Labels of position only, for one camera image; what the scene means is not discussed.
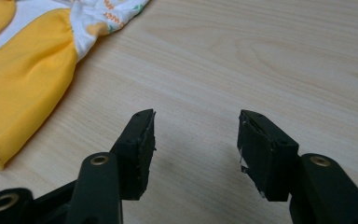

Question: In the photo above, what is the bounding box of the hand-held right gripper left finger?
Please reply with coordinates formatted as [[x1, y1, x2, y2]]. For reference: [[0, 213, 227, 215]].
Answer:
[[64, 108, 157, 224]]

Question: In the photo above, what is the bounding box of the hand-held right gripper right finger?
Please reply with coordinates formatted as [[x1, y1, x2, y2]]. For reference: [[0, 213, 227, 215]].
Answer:
[[237, 109, 358, 224]]

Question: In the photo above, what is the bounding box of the yellow and white printed garment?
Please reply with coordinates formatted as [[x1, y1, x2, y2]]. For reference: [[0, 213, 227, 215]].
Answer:
[[0, 0, 151, 172]]

